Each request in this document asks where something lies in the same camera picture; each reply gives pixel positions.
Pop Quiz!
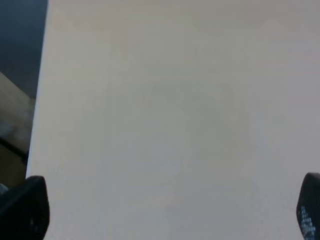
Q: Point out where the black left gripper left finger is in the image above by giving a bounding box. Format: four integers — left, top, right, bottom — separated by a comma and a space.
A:
0, 175, 50, 240

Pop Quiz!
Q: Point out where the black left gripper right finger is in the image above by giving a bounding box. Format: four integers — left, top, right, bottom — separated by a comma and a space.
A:
296, 172, 320, 240

